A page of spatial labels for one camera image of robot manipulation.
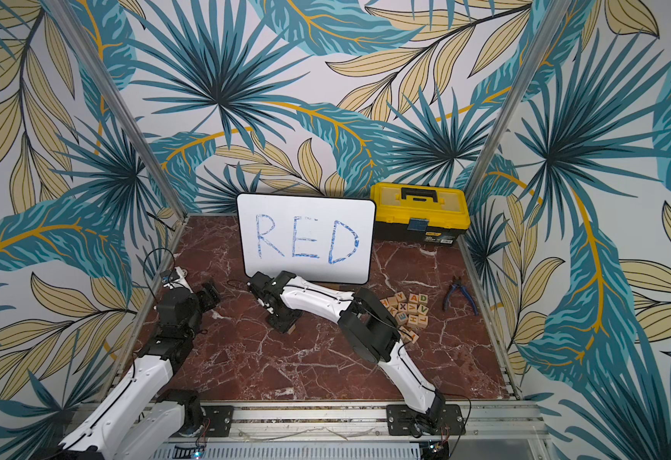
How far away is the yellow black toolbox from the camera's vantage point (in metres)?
1.00

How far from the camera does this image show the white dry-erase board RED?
2.80 feet

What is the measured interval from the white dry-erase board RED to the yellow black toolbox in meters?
0.15
